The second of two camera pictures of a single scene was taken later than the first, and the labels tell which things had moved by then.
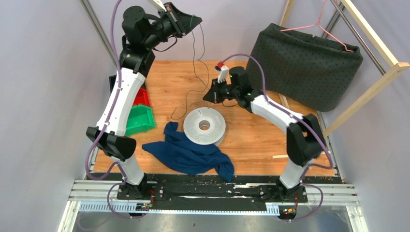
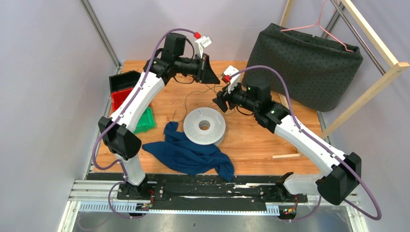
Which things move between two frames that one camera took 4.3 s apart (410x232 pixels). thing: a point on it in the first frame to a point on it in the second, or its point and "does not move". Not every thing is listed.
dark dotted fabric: x=311 y=72 does not move
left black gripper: x=181 y=25 to x=204 y=73
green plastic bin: x=140 y=119 does not move
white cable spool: x=214 y=135 does not move
